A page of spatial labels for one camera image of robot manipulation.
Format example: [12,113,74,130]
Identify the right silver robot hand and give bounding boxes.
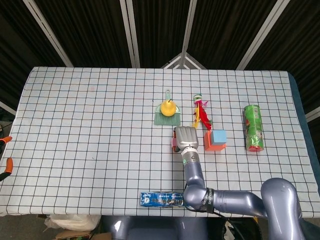
[171,126,200,153]

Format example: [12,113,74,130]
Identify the medium blue foam block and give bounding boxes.
[210,129,227,146]

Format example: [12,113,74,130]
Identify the large orange foam block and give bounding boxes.
[203,130,227,152]

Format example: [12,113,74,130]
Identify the small green hand broom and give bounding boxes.
[153,89,181,126]

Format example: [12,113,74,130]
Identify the colourful feather shuttlecock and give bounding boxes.
[191,93,213,131]

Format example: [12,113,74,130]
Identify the yellow pear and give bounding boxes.
[160,98,176,117]

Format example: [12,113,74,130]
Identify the blue cookie box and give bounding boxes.
[139,191,187,208]

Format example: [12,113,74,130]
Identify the green chips can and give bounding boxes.
[243,104,265,153]

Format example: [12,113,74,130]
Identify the grey-blue robot torso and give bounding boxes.
[101,215,226,240]

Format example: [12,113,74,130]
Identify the white checked tablecloth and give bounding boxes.
[0,66,320,217]

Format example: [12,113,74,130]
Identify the dark folding screen white frames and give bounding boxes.
[0,0,320,123]

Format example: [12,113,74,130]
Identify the white plastic bag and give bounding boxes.
[44,214,102,232]

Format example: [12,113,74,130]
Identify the brown cardboard box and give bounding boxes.
[55,231,112,240]

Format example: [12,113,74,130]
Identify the black printed arm strap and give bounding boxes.
[198,187,216,214]

